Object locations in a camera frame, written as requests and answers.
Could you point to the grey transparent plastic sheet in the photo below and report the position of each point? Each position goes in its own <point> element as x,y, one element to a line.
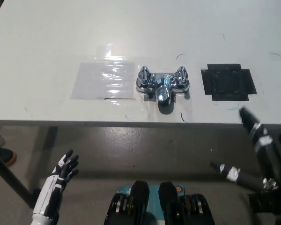
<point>91,80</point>

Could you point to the black teal robot torso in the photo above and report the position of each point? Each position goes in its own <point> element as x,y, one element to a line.
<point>140,204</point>

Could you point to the black shoe tan sole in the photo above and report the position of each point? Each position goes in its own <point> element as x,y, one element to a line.
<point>4,155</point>

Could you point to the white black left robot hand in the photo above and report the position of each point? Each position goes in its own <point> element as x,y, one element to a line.
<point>61,173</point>

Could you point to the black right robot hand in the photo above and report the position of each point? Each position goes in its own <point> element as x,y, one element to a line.
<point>269,159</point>

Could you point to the black tape square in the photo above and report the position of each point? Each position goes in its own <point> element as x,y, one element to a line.
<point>228,82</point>

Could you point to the black floor foot plate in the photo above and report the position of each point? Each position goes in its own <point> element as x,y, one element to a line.
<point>255,204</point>

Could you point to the black table leg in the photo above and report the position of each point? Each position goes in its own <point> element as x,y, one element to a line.
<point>11,178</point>

